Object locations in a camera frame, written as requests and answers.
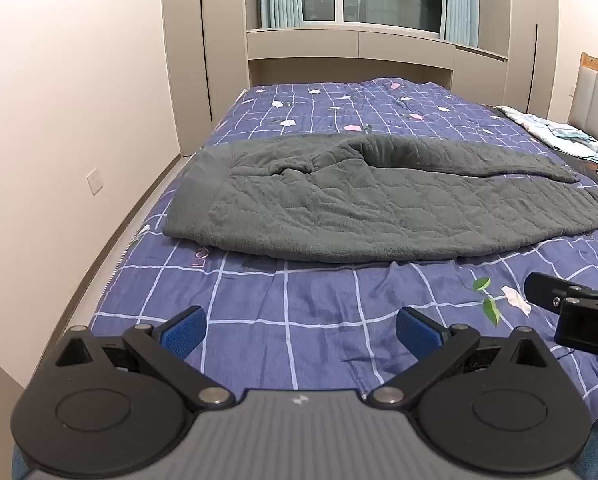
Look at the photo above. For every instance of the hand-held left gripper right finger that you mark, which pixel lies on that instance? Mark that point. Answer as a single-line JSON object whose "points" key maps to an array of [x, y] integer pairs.
{"points": [[419, 332]]}

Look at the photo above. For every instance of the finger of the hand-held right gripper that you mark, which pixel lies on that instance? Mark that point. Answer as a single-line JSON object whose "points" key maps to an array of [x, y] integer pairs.
{"points": [[549, 292]]}

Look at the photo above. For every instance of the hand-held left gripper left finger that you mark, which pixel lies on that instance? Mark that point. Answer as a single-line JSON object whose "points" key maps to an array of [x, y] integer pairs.
{"points": [[186, 330]]}

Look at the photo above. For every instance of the grey quilted blanket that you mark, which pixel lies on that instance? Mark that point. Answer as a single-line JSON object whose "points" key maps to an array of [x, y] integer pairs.
{"points": [[329, 200]]}

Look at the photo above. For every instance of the blue checked floral bedspread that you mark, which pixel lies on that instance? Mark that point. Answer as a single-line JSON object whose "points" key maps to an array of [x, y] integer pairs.
{"points": [[279, 310]]}

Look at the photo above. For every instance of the folded light patterned blanket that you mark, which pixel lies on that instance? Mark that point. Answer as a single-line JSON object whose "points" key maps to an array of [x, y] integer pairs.
{"points": [[554, 132]]}

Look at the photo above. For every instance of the beige tall wardrobe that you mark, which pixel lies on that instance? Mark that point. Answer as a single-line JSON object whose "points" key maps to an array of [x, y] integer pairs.
{"points": [[204, 50], [544, 35]]}

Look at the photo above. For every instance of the beige window bench cabinet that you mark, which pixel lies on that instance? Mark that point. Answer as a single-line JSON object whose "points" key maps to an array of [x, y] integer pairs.
{"points": [[354, 55]]}

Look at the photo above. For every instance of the white wall switch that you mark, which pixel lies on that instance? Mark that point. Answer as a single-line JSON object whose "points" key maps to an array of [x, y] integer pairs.
{"points": [[95, 182]]}

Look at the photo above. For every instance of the padded headboard with wooden frame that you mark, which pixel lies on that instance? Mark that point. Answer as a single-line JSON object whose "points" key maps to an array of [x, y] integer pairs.
{"points": [[596, 90]]}

